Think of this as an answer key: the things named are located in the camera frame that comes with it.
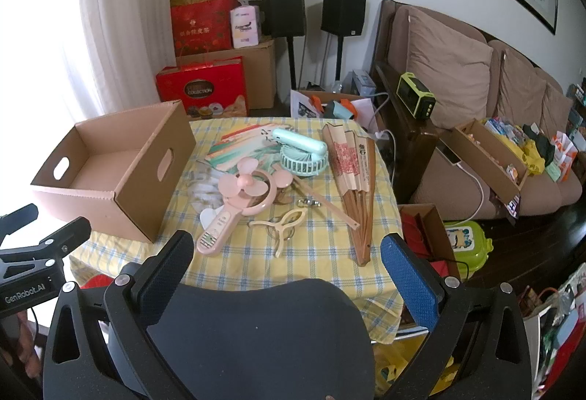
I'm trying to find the green and black portable device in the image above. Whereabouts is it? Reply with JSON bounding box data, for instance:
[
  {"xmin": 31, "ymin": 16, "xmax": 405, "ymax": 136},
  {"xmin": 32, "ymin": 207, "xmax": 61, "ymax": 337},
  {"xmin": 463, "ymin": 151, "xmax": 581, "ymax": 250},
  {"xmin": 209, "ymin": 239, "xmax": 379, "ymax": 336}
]
[{"xmin": 396, "ymin": 72, "xmax": 435, "ymax": 122}]

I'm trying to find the orange and teal tool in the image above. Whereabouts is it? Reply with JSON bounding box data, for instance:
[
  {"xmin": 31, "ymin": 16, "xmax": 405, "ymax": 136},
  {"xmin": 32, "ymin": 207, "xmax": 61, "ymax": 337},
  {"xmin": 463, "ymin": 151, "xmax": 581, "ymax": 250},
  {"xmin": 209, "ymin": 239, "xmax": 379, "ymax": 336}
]
[{"xmin": 323, "ymin": 99, "xmax": 355, "ymax": 122}]

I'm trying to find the yellow checked tablecloth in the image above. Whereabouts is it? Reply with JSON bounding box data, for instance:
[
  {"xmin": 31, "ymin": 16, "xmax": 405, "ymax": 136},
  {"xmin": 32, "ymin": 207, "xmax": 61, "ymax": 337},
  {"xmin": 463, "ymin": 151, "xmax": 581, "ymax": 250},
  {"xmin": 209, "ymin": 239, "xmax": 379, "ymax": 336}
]
[{"xmin": 68, "ymin": 116, "xmax": 406, "ymax": 346}]

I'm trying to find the shallow cardboard tray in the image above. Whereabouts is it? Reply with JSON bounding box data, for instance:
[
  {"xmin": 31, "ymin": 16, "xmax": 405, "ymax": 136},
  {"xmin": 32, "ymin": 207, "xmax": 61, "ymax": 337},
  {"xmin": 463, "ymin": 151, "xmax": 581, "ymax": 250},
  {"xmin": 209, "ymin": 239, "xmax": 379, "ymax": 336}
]
[{"xmin": 451, "ymin": 119, "xmax": 529, "ymax": 204}]

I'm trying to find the smartphone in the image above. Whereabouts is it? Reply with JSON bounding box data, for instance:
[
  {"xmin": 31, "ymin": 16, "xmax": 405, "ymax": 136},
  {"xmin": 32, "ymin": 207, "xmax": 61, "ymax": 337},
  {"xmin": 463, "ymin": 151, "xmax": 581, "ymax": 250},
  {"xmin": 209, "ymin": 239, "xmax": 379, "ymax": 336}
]
[{"xmin": 437, "ymin": 141, "xmax": 463, "ymax": 165}]

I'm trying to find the large beige sofa cushion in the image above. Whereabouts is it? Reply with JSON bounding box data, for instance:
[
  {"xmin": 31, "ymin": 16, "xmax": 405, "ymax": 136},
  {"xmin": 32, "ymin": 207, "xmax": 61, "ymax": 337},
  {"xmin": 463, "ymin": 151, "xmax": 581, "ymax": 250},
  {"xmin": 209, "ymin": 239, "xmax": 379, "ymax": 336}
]
[{"xmin": 405, "ymin": 8, "xmax": 494, "ymax": 131}]

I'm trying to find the beige hair clip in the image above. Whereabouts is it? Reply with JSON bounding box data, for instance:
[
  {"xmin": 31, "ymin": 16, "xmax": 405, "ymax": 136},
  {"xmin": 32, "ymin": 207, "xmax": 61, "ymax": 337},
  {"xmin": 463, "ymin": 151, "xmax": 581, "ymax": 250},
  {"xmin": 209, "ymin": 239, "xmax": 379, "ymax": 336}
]
[{"xmin": 248, "ymin": 209, "xmax": 305, "ymax": 258}]

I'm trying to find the mint handheld electric fan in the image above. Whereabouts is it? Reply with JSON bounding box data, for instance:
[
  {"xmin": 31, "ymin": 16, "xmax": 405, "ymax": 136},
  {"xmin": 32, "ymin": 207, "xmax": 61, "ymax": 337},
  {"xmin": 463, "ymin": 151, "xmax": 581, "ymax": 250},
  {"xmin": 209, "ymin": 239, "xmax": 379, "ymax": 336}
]
[{"xmin": 272, "ymin": 128, "xmax": 329, "ymax": 176}]

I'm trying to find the white curtain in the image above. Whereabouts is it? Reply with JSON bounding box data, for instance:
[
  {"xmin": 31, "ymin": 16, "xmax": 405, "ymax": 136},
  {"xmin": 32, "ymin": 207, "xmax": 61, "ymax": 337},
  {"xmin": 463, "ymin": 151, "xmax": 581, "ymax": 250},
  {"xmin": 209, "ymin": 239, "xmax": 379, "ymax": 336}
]
[{"xmin": 0, "ymin": 0, "xmax": 179, "ymax": 126}]

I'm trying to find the painted round hand fan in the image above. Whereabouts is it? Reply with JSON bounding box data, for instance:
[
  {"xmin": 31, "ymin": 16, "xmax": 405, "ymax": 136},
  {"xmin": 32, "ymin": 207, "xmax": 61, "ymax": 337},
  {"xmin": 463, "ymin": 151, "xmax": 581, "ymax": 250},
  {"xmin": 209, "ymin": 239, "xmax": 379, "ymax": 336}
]
[{"xmin": 204, "ymin": 121, "xmax": 362, "ymax": 229}]

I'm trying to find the black speaker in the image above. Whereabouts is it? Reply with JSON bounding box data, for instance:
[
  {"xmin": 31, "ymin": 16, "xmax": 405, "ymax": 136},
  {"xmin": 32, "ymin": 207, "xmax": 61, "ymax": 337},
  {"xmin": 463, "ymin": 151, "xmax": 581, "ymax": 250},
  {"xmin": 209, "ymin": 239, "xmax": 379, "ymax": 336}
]
[
  {"xmin": 264, "ymin": 0, "xmax": 307, "ymax": 38},
  {"xmin": 320, "ymin": 0, "xmax": 367, "ymax": 36}
]

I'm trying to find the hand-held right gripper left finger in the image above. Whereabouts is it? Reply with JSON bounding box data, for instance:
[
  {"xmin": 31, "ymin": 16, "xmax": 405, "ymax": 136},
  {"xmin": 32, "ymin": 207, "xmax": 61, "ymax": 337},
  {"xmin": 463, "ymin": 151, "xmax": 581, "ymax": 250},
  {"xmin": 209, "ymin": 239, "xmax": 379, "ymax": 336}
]
[{"xmin": 42, "ymin": 230, "xmax": 195, "ymax": 400}]

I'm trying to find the red gift bag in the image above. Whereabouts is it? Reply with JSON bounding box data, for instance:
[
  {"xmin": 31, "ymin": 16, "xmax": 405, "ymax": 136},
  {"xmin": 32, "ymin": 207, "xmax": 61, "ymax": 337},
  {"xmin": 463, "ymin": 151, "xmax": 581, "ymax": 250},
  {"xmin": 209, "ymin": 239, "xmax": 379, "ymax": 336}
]
[{"xmin": 170, "ymin": 0, "xmax": 241, "ymax": 57}]

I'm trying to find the cardboard box with red contents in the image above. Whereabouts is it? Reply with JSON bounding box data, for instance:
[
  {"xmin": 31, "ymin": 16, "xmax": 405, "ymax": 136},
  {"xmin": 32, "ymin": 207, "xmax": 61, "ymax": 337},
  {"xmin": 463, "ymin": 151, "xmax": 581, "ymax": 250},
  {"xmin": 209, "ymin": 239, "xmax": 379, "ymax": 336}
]
[{"xmin": 398, "ymin": 203, "xmax": 461, "ymax": 277}]

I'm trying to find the cardboard box with handles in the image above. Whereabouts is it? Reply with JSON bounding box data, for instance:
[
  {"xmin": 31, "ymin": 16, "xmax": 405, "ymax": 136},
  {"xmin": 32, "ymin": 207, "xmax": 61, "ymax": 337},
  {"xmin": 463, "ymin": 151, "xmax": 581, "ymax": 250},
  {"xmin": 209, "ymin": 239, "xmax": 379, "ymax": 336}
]
[{"xmin": 30, "ymin": 100, "xmax": 197, "ymax": 244}]

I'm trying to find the green cartoon lunch box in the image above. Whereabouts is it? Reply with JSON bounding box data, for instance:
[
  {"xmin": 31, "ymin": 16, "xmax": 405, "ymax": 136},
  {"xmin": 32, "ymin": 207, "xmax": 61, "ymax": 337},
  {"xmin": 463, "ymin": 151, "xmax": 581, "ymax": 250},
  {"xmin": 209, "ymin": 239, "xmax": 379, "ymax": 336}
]
[{"xmin": 442, "ymin": 221, "xmax": 493, "ymax": 282}]

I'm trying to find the grey electronic device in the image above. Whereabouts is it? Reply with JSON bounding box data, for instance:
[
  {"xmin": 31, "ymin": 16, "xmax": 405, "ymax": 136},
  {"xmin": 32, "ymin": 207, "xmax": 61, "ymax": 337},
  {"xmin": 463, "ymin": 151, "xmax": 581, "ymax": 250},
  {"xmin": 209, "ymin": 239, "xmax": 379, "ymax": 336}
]
[{"xmin": 350, "ymin": 70, "xmax": 378, "ymax": 96}]

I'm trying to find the large brown cardboard box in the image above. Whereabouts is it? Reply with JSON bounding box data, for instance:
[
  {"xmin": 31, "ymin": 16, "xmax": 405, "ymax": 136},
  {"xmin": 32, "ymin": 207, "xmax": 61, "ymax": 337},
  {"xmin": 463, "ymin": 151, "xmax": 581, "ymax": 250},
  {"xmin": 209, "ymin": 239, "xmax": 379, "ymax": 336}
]
[{"xmin": 176, "ymin": 38, "xmax": 278, "ymax": 110}]

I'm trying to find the white power cable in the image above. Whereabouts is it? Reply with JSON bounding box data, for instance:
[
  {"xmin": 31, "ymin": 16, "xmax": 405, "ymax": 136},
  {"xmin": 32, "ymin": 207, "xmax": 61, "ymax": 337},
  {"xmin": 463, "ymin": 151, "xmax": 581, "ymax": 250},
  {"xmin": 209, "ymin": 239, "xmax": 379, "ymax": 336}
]
[{"xmin": 373, "ymin": 93, "xmax": 395, "ymax": 142}]

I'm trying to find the orange and white paper bag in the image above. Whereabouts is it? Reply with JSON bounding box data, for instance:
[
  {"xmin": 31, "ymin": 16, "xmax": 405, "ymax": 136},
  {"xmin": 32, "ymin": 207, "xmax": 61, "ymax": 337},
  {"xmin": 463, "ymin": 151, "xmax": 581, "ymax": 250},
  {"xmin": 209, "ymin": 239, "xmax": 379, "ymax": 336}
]
[{"xmin": 547, "ymin": 130, "xmax": 578, "ymax": 183}]

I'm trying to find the white floral hand fan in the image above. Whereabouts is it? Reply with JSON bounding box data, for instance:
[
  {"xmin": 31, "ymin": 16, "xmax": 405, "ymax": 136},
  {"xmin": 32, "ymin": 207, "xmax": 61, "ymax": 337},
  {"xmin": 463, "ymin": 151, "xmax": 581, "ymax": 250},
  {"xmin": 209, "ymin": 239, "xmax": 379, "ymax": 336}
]
[{"xmin": 187, "ymin": 167, "xmax": 230, "ymax": 227}]

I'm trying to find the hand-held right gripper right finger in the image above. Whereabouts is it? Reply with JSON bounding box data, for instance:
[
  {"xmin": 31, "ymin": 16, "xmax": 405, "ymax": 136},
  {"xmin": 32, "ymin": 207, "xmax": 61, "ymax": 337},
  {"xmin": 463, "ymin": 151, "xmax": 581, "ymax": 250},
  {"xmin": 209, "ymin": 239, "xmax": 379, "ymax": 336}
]
[{"xmin": 380, "ymin": 233, "xmax": 545, "ymax": 400}]

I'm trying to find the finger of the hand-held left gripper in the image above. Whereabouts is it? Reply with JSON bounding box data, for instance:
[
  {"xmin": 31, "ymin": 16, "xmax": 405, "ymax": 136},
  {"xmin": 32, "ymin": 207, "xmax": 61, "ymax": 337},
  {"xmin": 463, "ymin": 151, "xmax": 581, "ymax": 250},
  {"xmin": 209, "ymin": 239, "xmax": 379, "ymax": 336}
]
[
  {"xmin": 0, "ymin": 203, "xmax": 40, "ymax": 245},
  {"xmin": 0, "ymin": 217, "xmax": 92, "ymax": 277}
]

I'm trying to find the wooden folding paper fan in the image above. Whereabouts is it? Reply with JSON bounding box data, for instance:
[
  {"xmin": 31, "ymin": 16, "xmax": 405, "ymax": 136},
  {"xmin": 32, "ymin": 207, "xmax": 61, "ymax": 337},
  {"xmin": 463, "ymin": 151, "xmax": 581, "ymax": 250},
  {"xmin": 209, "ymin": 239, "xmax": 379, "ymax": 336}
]
[{"xmin": 320, "ymin": 122, "xmax": 377, "ymax": 267}]

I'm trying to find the pink handheld electric fan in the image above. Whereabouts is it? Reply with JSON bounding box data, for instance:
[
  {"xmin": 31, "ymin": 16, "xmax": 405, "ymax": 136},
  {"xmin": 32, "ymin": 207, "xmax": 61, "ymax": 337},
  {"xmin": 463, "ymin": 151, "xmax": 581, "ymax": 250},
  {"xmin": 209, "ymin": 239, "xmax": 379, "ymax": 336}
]
[{"xmin": 196, "ymin": 156, "xmax": 294, "ymax": 257}]

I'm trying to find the red gift box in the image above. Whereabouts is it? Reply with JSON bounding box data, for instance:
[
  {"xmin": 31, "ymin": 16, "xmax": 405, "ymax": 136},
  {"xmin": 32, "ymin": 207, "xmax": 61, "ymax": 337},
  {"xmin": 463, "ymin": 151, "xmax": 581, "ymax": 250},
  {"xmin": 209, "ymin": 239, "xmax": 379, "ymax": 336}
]
[{"xmin": 156, "ymin": 57, "xmax": 250, "ymax": 119}]

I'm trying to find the brown sofa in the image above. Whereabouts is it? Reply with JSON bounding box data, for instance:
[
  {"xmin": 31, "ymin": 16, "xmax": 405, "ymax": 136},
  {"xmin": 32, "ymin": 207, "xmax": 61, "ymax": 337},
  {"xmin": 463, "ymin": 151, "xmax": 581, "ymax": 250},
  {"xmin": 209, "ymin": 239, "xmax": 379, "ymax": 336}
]
[{"xmin": 371, "ymin": 0, "xmax": 584, "ymax": 222}]

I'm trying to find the white charging cable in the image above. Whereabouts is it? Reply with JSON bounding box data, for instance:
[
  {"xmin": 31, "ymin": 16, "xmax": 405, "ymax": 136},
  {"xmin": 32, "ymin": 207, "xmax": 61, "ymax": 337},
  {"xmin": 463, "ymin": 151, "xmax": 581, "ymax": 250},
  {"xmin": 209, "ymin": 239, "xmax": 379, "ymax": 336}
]
[{"xmin": 439, "ymin": 148, "xmax": 487, "ymax": 218}]

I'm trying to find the white tissue pack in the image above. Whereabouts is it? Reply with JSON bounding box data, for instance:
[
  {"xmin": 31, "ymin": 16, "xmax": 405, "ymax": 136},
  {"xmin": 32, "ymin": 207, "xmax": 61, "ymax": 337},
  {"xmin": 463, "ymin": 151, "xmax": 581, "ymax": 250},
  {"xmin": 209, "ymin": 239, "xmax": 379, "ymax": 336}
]
[{"xmin": 230, "ymin": 5, "xmax": 262, "ymax": 49}]

